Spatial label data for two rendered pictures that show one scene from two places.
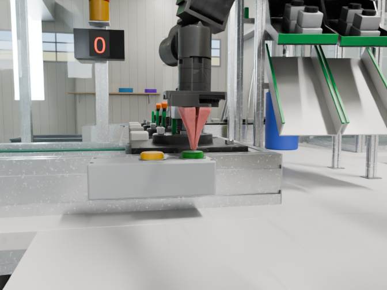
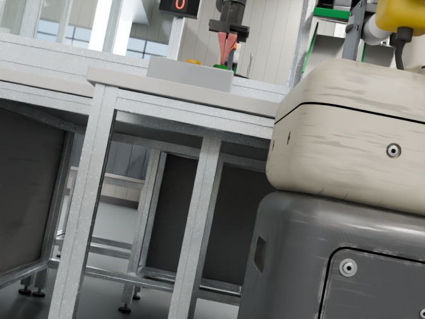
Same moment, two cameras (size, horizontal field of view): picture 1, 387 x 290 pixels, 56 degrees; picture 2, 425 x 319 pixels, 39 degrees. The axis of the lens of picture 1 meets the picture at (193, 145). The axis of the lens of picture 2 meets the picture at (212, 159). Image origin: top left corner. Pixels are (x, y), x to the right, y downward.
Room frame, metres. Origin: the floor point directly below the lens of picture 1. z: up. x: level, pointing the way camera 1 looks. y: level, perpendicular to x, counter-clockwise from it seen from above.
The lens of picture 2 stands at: (-0.81, -0.33, 0.68)
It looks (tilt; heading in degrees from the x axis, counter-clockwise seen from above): 2 degrees up; 12
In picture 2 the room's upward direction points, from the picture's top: 11 degrees clockwise
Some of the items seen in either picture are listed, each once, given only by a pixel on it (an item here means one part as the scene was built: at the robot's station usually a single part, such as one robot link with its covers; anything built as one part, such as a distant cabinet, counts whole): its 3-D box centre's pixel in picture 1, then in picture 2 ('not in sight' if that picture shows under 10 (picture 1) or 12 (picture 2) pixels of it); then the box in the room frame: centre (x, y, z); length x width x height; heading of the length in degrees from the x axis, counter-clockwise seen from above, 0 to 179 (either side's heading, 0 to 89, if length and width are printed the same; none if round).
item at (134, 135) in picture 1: (139, 139); not in sight; (0.93, 0.14, 0.97); 0.05 x 0.05 x 0.04; 10
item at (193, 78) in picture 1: (194, 80); (231, 19); (0.63, 0.00, 1.09); 0.10 x 0.07 x 0.07; 100
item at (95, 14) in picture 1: (99, 12); not in sight; (0.93, 0.23, 1.29); 0.05 x 0.05 x 0.05
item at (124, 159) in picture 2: not in sight; (123, 157); (2.75, 1.00, 0.73); 0.62 x 0.42 x 0.23; 100
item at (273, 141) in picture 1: (281, 120); not in sight; (1.74, -0.42, 1.00); 0.16 x 0.16 x 0.27
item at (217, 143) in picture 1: (182, 145); not in sight; (0.85, 0.03, 0.96); 0.24 x 0.24 x 0.02; 10
